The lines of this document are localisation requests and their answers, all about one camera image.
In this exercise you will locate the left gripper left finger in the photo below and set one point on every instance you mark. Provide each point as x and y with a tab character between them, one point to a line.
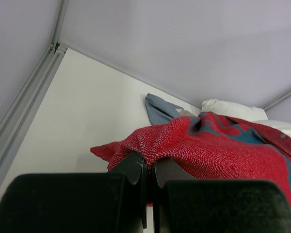
111	202

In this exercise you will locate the aluminium corner post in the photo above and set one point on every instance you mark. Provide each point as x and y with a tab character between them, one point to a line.
60	16
277	100

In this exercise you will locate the left aluminium corner post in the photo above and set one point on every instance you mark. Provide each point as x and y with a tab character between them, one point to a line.
60	16

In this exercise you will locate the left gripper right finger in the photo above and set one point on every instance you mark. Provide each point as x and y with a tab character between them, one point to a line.
185	204

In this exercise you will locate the white bare pillow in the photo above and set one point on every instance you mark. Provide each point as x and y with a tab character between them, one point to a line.
235	110

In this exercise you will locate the right aluminium corner post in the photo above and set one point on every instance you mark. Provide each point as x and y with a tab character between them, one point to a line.
277	100

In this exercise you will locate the red pillowcase with grey print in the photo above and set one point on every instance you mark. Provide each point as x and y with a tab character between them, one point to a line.
210	146

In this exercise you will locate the blue grey pillowcase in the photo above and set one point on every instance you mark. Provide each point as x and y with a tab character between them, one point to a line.
160	111

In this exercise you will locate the beige grey pillowcase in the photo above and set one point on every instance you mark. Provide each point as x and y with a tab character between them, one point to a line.
184	112

